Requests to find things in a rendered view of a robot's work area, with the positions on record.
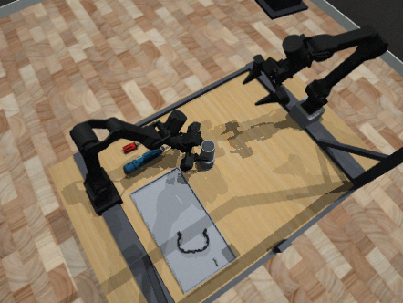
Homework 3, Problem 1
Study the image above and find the red hand screwdriver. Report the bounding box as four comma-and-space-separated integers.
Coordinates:
122, 142, 140, 153

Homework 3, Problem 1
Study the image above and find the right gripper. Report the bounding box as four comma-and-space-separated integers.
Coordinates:
243, 54, 295, 106

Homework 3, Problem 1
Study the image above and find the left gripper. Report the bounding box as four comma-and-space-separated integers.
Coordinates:
171, 121, 209, 172

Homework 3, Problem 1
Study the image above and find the blue power screwdriver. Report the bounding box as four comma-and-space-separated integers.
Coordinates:
123, 145, 168, 174

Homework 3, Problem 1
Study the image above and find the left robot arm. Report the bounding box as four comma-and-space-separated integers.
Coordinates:
69, 110, 201, 205

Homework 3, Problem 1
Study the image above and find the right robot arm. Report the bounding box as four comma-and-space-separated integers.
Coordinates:
262, 25, 388, 115

